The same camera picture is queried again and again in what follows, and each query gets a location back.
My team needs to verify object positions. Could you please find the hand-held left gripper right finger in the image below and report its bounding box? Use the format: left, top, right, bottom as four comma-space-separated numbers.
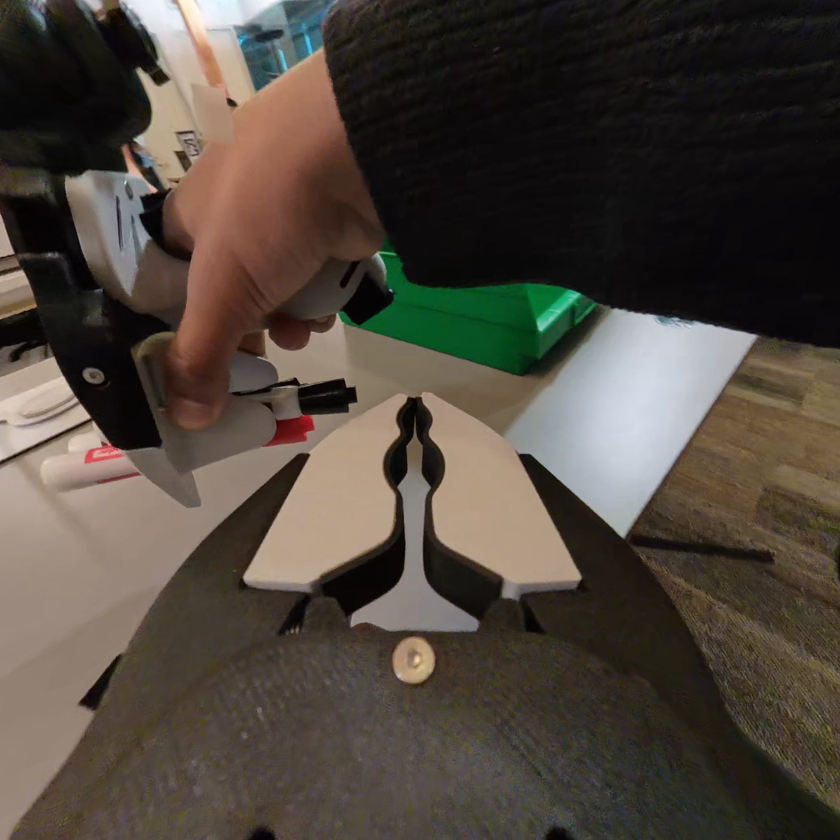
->
419, 392, 584, 619

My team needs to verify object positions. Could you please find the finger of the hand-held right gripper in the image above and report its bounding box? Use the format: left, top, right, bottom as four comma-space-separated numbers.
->
130, 331, 278, 509
228, 353, 282, 395

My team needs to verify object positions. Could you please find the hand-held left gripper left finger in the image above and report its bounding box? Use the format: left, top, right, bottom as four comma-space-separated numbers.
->
243, 394, 417, 614

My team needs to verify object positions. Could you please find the red dry-erase marker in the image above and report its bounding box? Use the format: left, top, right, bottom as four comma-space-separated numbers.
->
39, 415, 317, 494

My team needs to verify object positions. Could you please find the black hook-and-loop strap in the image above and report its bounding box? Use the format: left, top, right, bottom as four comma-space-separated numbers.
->
629, 533, 777, 564

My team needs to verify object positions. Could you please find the person's right forearm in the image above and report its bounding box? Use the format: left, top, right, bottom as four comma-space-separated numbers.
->
322, 0, 840, 349

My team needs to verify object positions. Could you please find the person's right hand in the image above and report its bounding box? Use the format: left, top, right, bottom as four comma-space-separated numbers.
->
161, 49, 388, 432

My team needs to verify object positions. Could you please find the green plastic bin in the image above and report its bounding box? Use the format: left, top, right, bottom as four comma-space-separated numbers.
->
338, 241, 599, 377

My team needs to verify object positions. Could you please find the wooden post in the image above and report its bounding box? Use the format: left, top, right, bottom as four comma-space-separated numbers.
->
176, 0, 228, 88

